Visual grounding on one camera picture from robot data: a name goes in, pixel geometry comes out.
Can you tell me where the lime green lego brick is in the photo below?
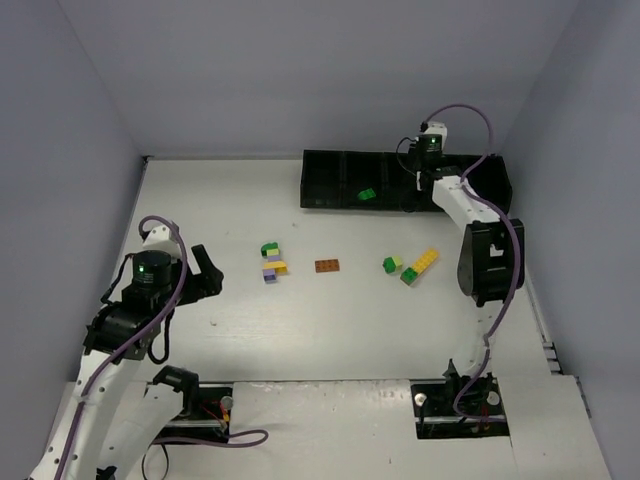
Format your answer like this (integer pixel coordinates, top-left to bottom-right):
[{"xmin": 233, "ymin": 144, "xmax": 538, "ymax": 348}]
[{"xmin": 389, "ymin": 256, "xmax": 403, "ymax": 272}]

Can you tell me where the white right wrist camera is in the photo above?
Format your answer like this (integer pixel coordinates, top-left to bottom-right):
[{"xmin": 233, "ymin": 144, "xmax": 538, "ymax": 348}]
[{"xmin": 420, "ymin": 120, "xmax": 448, "ymax": 139}]

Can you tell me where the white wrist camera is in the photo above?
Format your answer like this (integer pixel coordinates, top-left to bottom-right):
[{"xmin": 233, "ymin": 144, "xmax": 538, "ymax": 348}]
[
  {"xmin": 142, "ymin": 226, "xmax": 180, "ymax": 258},
  {"xmin": 420, "ymin": 120, "xmax": 448, "ymax": 139}
]

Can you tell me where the purple lego lower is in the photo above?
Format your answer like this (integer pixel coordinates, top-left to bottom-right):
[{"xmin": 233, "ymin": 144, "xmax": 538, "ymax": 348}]
[{"xmin": 262, "ymin": 269, "xmax": 277, "ymax": 284}]

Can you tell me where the base mount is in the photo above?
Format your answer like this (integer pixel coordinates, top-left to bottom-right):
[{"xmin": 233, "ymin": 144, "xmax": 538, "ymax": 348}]
[
  {"xmin": 139, "ymin": 376, "xmax": 233, "ymax": 445},
  {"xmin": 410, "ymin": 375, "xmax": 510, "ymax": 440}
]

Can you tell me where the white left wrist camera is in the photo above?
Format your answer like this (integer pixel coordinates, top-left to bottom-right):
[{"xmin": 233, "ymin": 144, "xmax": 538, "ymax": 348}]
[{"xmin": 142, "ymin": 226, "xmax": 180, "ymax": 258}]

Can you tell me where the black compartment tray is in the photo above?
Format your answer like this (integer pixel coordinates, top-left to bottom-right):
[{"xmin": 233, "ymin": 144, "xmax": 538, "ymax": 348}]
[{"xmin": 299, "ymin": 150, "xmax": 513, "ymax": 213}]

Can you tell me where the yellow long lego brick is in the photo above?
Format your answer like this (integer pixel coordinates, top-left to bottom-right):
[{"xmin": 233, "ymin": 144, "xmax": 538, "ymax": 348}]
[{"xmin": 411, "ymin": 248, "xmax": 439, "ymax": 276}]

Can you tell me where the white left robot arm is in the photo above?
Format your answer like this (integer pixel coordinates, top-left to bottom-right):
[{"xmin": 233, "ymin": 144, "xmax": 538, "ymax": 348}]
[{"xmin": 30, "ymin": 245, "xmax": 224, "ymax": 479}]

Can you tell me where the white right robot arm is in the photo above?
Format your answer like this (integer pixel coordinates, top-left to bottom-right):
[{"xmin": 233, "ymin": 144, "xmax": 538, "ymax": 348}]
[{"xmin": 407, "ymin": 122, "xmax": 524, "ymax": 391}]

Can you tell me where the dark green lego brick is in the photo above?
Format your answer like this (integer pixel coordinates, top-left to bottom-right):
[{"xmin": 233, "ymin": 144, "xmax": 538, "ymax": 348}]
[{"xmin": 382, "ymin": 257, "xmax": 396, "ymax": 274}]

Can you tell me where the green curved lego top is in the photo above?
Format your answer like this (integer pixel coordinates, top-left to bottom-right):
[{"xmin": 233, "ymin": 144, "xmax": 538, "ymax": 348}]
[{"xmin": 260, "ymin": 242, "xmax": 279, "ymax": 257}]

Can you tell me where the green lego in tray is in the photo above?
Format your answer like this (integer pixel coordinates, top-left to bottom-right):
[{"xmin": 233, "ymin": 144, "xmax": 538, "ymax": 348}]
[{"xmin": 357, "ymin": 188, "xmax": 377, "ymax": 201}]

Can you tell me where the right base mount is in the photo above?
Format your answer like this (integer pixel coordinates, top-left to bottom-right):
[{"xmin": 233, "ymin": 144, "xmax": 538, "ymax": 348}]
[{"xmin": 410, "ymin": 375, "xmax": 510, "ymax": 440}]

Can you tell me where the yellow curved lego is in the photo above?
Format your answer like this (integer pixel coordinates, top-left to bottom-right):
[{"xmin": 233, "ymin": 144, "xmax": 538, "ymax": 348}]
[{"xmin": 263, "ymin": 260, "xmax": 288, "ymax": 275}]

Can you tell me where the left base mount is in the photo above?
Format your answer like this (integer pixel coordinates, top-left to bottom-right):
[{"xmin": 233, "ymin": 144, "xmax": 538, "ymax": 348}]
[{"xmin": 139, "ymin": 376, "xmax": 233, "ymax": 445}]

